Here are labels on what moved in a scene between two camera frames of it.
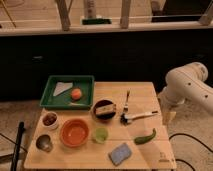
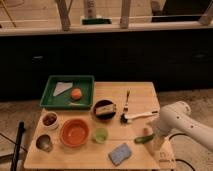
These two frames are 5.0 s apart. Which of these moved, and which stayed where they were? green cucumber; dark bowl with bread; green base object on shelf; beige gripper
Moved: beige gripper
Stayed: green base object on shelf; green cucumber; dark bowl with bread
